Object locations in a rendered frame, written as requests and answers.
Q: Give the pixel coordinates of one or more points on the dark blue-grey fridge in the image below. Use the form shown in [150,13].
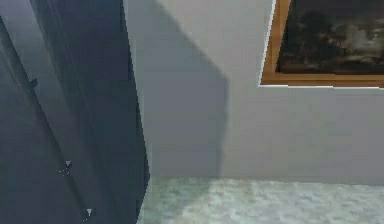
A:
[100,100]

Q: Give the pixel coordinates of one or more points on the wood-framed dark painting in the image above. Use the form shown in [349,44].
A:
[330,40]

